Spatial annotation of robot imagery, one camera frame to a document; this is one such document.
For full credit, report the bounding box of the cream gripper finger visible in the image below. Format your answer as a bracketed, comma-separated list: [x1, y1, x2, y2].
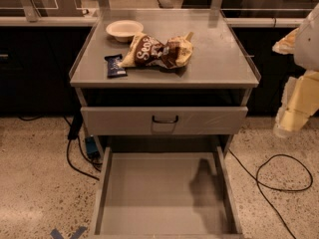
[273, 108, 309, 138]

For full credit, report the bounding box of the brown chip bag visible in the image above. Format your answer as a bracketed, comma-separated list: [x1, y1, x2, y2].
[120, 32, 193, 70]

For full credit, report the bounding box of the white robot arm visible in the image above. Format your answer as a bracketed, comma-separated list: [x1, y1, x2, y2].
[272, 5, 319, 137]

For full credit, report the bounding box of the grey drawer cabinet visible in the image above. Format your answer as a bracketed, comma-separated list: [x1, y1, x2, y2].
[71, 9, 260, 239]

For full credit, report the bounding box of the closed top drawer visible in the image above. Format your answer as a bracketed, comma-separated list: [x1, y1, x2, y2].
[81, 107, 247, 135]

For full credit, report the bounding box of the dark blue snack bar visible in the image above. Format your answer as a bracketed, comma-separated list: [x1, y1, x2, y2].
[105, 54, 127, 78]

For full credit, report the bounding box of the white paper bowl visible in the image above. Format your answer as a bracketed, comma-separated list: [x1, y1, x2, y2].
[106, 20, 144, 43]

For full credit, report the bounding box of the blue power adapter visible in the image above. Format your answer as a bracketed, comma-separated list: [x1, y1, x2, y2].
[85, 136, 100, 159]

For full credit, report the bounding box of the blue tape cross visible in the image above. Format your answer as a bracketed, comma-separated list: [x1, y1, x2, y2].
[50, 226, 87, 239]

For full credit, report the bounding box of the black floor cable right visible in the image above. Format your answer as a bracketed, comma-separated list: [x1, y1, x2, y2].
[228, 148, 314, 239]

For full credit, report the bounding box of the black floor cable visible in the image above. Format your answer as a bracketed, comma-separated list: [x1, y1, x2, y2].
[228, 148, 314, 239]
[17, 115, 103, 181]

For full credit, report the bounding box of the black drawer handle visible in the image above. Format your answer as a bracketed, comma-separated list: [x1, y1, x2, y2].
[152, 116, 179, 124]

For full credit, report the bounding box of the black floor cable left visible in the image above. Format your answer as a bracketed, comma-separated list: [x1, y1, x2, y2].
[17, 115, 103, 181]

